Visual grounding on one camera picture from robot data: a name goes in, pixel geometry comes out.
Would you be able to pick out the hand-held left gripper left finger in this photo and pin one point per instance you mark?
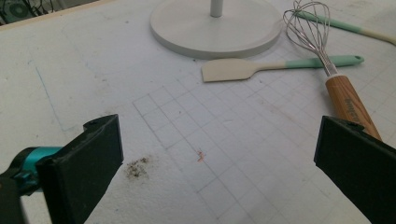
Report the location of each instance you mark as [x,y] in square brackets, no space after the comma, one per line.
[81,174]

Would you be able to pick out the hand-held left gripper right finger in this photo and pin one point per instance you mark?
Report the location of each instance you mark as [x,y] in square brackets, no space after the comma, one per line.
[358,168]

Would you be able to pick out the white utensil rack stand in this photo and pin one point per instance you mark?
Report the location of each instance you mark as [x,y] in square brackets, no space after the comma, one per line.
[218,31]

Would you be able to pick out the white grid mat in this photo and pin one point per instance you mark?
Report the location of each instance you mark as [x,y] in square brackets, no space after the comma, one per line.
[218,130]

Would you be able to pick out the black computer tower with fan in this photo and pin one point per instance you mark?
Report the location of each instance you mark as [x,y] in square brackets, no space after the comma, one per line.
[18,10]

